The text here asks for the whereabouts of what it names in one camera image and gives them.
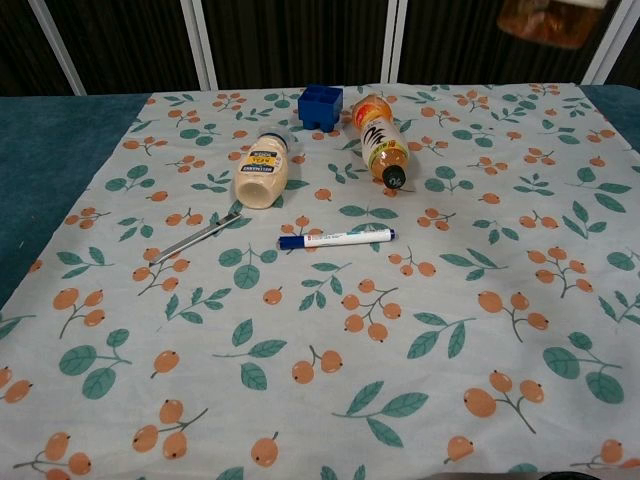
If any blue and white marker pen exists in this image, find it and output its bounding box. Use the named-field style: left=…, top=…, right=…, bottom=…
left=277, top=227, right=397, bottom=251

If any blue plastic compartment block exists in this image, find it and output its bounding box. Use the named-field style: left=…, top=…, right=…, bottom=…
left=297, top=83, right=345, bottom=134

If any orange juice bottle black cap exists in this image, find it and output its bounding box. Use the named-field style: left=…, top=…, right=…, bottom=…
left=351, top=94, right=411, bottom=191

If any white partition frame post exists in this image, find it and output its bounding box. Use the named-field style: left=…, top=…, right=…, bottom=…
left=27, top=0, right=87, bottom=96
left=179, top=0, right=217, bottom=92
left=379, top=0, right=407, bottom=84
left=581, top=0, right=640, bottom=85

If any mayonnaise jar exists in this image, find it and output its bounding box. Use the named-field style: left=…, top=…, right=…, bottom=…
left=233, top=127, right=293, bottom=210

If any white fruit print tablecloth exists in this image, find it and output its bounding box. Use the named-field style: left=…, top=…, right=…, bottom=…
left=0, top=82, right=640, bottom=480

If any brown tea bottle green label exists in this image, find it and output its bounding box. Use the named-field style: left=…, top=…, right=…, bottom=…
left=497, top=0, right=602, bottom=50

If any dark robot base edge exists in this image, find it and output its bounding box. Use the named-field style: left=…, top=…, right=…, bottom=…
left=434, top=470, right=601, bottom=480

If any silver utility knife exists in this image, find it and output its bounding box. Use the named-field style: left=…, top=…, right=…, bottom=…
left=148, top=212, right=242, bottom=266

